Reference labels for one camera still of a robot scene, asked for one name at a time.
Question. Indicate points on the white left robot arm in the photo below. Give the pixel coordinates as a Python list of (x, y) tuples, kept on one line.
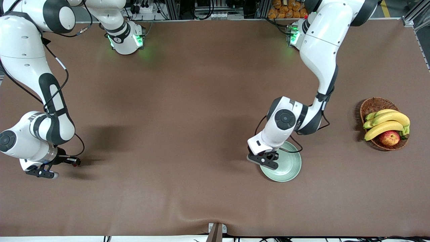
[(322, 47)]

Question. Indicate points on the yellow banana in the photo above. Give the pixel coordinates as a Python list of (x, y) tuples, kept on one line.
[(383, 127), (393, 117), (367, 125), (383, 112)]

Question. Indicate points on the white power strip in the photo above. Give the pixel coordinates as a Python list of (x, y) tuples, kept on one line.
[(146, 9)]

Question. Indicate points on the pile of orange bread rolls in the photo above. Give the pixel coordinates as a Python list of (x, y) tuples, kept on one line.
[(289, 10)]

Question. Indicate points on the white terminal strip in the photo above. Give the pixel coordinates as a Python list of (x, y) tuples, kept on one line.
[(225, 15)]

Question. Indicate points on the brown table cover mat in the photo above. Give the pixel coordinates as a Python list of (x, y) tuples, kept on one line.
[(168, 201)]

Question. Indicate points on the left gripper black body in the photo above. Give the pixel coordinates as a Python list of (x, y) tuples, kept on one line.
[(274, 155)]

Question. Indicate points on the grey perforated side rail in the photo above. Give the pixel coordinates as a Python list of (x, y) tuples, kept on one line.
[(426, 37)]

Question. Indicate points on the pale green round plate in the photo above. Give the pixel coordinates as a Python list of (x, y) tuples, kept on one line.
[(285, 168)]

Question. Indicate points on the aluminium frame strut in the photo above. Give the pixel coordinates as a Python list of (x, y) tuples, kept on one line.
[(415, 11)]

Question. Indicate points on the aluminium frame post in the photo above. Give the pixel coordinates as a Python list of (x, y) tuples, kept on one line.
[(263, 10), (173, 10)]

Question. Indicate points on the red yellow apple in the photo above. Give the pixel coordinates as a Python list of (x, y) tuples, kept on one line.
[(389, 138)]

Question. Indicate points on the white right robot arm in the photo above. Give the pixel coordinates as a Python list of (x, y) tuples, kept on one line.
[(23, 60)]

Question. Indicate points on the camera mount post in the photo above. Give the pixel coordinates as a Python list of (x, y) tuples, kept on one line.
[(216, 235)]

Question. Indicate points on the brown wicker basket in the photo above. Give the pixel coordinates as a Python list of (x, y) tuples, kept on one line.
[(373, 107)]

